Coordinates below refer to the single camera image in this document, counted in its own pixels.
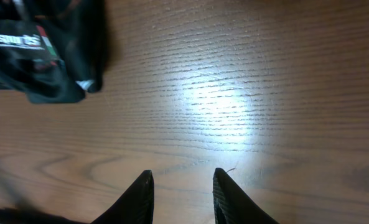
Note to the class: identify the black patterned shirt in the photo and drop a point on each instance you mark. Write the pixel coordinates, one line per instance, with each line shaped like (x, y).
(54, 51)

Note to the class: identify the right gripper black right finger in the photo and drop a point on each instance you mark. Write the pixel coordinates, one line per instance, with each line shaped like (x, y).
(232, 205)

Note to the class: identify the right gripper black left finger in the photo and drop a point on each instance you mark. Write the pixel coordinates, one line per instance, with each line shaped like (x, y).
(135, 205)

